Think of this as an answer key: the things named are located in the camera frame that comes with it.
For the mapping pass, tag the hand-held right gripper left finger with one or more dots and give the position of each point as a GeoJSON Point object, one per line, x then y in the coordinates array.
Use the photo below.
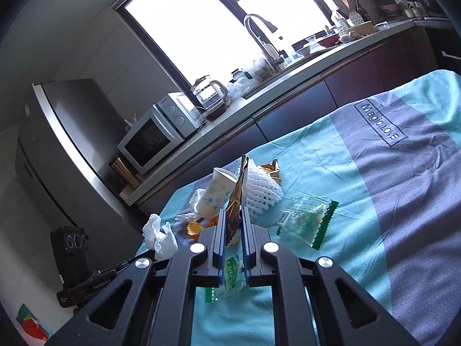
{"type": "Point", "coordinates": [222, 245]}

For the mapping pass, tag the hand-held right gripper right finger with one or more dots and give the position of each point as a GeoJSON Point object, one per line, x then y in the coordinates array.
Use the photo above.
{"type": "Point", "coordinates": [246, 245]}

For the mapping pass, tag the orange peel piece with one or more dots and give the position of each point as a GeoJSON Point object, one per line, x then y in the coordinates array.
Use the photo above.
{"type": "Point", "coordinates": [194, 229]}
{"type": "Point", "coordinates": [213, 221]}

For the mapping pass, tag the clear green-edged plastic bag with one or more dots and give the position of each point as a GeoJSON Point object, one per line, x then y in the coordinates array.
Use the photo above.
{"type": "Point", "coordinates": [306, 223]}
{"type": "Point", "coordinates": [232, 270]}

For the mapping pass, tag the gold foil snack wrapper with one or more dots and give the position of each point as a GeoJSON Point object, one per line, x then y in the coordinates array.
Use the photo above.
{"type": "Point", "coordinates": [236, 202]}

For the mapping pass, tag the dotted paper cup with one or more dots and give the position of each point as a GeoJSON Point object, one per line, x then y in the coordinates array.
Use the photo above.
{"type": "Point", "coordinates": [216, 194]}

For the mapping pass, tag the white tissue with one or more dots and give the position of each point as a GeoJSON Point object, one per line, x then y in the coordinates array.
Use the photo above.
{"type": "Point", "coordinates": [192, 202]}
{"type": "Point", "coordinates": [158, 236]}

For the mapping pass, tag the white foam fruit net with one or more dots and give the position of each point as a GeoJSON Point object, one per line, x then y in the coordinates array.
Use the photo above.
{"type": "Point", "coordinates": [261, 191]}

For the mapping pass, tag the red and green bag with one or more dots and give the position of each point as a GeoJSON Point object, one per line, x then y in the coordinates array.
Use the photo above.
{"type": "Point", "coordinates": [32, 326]}

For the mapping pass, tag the crumpled copper foil wrapper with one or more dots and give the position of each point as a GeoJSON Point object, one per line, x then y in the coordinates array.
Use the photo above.
{"type": "Point", "coordinates": [270, 169]}

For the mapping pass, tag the copper tumbler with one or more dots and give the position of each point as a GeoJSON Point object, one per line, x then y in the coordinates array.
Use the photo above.
{"type": "Point", "coordinates": [124, 171]}

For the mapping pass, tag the silver refrigerator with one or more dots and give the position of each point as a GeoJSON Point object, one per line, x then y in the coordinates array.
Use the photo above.
{"type": "Point", "coordinates": [72, 144]}

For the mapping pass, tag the white microwave oven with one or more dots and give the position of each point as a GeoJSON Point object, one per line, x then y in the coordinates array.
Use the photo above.
{"type": "Point", "coordinates": [144, 144]}

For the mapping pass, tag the dark red container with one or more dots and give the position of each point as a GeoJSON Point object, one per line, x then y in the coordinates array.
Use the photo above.
{"type": "Point", "coordinates": [216, 113]}

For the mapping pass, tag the dark kitchen counter cabinet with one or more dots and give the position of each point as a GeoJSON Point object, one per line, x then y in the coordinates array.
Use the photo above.
{"type": "Point", "coordinates": [306, 108]}

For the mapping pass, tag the glass kettle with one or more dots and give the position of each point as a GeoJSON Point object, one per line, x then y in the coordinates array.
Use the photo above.
{"type": "Point", "coordinates": [210, 95]}

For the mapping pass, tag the teal and grey cloth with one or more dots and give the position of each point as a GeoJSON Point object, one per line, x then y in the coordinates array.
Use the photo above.
{"type": "Point", "coordinates": [396, 187]}

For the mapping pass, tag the curved kitchen faucet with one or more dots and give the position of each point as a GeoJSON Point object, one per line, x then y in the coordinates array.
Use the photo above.
{"type": "Point", "coordinates": [269, 52]}

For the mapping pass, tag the kitchen window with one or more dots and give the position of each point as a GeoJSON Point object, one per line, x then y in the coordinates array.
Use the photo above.
{"type": "Point", "coordinates": [216, 25]}

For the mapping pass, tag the red bowl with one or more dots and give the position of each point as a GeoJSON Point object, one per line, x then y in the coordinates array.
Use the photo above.
{"type": "Point", "coordinates": [327, 40]}

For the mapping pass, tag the black built-in oven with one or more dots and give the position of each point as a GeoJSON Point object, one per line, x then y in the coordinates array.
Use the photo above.
{"type": "Point", "coordinates": [443, 43]}

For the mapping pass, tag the steel pot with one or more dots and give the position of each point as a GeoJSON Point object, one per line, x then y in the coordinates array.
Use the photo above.
{"type": "Point", "coordinates": [410, 8]}

